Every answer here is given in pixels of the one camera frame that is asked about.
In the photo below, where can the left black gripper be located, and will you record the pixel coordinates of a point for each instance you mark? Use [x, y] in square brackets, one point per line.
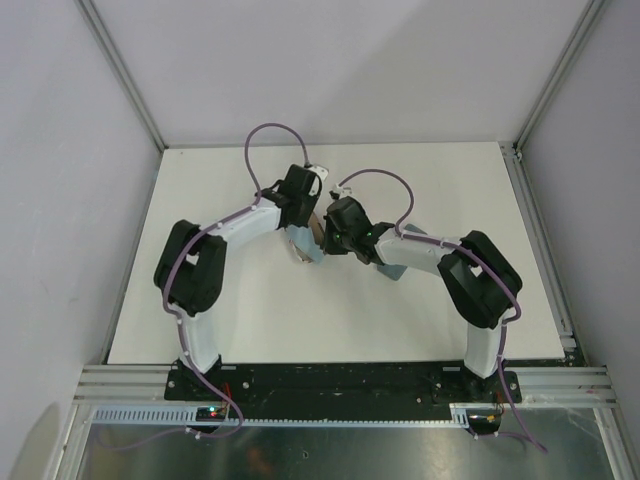
[301, 221]

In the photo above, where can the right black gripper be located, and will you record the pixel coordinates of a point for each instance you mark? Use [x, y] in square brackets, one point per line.
[329, 246]

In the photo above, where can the newspaper print pouch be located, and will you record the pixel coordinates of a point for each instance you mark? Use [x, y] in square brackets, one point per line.
[319, 234]

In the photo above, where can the blue cleaning cloth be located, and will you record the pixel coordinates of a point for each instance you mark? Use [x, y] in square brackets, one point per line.
[302, 241]

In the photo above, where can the blue glasses case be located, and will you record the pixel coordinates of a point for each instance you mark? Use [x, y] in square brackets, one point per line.
[397, 255]

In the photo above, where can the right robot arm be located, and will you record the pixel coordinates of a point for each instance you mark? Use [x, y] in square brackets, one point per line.
[482, 284]

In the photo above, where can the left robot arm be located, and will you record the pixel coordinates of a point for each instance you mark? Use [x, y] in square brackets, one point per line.
[190, 270]

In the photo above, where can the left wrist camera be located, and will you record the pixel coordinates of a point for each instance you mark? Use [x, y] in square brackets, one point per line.
[320, 175]

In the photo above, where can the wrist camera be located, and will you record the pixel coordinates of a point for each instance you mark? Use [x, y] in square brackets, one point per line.
[320, 175]
[337, 192]

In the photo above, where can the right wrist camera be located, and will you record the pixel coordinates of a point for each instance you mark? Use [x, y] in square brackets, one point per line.
[337, 192]

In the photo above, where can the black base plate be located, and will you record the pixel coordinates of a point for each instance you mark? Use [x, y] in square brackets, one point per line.
[396, 391]

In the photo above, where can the left aluminium corner post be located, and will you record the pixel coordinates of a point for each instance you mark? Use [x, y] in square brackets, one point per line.
[116, 62]

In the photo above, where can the aluminium corner post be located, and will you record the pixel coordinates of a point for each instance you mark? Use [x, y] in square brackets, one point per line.
[116, 62]
[570, 53]

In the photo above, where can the aluminium frame rail front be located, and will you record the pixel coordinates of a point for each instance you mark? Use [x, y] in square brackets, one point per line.
[571, 386]

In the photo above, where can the right aluminium corner post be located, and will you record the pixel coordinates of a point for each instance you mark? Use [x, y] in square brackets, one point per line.
[570, 53]

